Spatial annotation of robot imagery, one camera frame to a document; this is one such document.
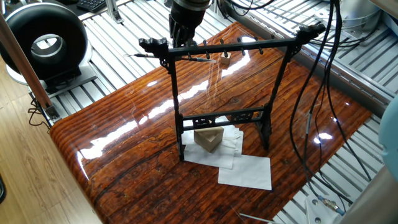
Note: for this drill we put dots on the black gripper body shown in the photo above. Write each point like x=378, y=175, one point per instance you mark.
x=189, y=9

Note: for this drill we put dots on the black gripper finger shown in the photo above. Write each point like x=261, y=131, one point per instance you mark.
x=176, y=32
x=194, y=32

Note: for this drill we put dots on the thin calligraphy brush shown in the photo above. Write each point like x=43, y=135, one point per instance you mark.
x=140, y=55

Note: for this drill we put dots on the grey robot base column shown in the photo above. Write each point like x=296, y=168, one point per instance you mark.
x=359, y=12

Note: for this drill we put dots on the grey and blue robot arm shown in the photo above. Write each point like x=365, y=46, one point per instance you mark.
x=385, y=168

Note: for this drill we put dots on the black metal pen rack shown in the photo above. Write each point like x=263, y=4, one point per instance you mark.
x=221, y=117

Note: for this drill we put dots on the small wooden cube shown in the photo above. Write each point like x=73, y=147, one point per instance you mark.
x=225, y=60

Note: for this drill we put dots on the black keyboard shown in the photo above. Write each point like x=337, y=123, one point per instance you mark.
x=93, y=5

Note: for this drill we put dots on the large wooden block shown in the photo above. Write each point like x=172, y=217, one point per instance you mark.
x=209, y=138

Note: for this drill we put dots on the white paper sheet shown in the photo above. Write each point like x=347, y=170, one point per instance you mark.
x=235, y=140
x=189, y=149
x=249, y=173

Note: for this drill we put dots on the brown wooden pole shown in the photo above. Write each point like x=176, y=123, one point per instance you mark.
x=25, y=62

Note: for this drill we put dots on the black round duct fan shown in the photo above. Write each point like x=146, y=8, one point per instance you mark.
x=18, y=31

